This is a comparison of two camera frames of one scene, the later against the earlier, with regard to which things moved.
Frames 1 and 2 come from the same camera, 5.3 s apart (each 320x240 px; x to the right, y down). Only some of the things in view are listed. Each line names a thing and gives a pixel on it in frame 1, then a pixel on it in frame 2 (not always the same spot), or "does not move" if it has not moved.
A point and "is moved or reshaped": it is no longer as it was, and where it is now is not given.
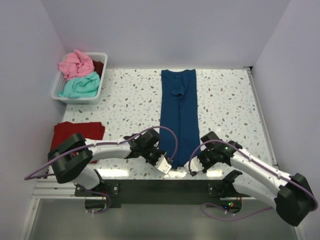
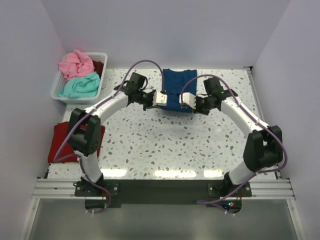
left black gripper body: (151, 155) → (146, 100)
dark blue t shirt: (179, 111) is moved or reshaped
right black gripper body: (207, 159) → (203, 105)
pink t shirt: (77, 64) does not move
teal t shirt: (84, 86) does not move
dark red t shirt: (98, 67) does not move
